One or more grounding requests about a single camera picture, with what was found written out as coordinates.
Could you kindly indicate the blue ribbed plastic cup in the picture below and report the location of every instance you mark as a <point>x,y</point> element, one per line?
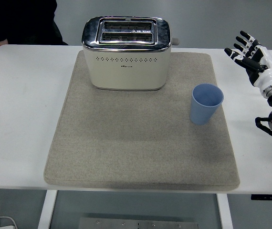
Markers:
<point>201,112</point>

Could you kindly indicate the white table leg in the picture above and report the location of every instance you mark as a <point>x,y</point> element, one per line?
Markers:
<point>224,212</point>
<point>46,210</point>

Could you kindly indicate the cream and chrome toaster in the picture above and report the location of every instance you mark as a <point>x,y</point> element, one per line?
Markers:
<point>126,76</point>

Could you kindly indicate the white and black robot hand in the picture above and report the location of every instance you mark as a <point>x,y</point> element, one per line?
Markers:
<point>267,71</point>

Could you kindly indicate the person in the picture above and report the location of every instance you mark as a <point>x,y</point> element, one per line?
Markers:
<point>19,21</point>

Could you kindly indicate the black table control panel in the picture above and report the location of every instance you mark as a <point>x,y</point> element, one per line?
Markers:
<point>269,197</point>

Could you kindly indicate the beige felt mat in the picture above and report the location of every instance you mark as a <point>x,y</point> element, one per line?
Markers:
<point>131,148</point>

